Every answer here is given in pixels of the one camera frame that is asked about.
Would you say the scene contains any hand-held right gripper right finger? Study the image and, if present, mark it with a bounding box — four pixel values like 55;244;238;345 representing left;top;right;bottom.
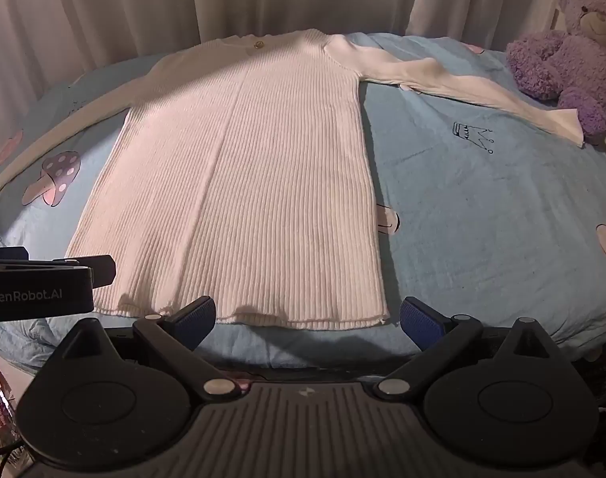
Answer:
373;296;550;400

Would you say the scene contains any black cable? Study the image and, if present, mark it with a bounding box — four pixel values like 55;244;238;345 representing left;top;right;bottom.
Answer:
0;435;35;478

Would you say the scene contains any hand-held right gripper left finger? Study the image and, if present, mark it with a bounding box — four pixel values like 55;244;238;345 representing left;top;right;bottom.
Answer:
60;296;242;402

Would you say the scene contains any purple fuzzy fabric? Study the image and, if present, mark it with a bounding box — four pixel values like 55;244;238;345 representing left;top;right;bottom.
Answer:
505;0;606;144

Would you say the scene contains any blue printed bed sheet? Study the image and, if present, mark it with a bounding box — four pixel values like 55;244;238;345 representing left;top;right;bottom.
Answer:
0;32;606;374

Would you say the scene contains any white ribbed knit sweater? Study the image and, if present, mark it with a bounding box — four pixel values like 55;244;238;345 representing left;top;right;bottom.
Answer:
0;29;586;332

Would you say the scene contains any beige curtain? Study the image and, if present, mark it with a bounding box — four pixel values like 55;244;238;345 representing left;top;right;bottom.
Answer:
0;0;606;85

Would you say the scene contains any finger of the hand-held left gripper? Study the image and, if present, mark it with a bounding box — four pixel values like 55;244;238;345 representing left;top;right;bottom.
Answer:
51;254;117;290

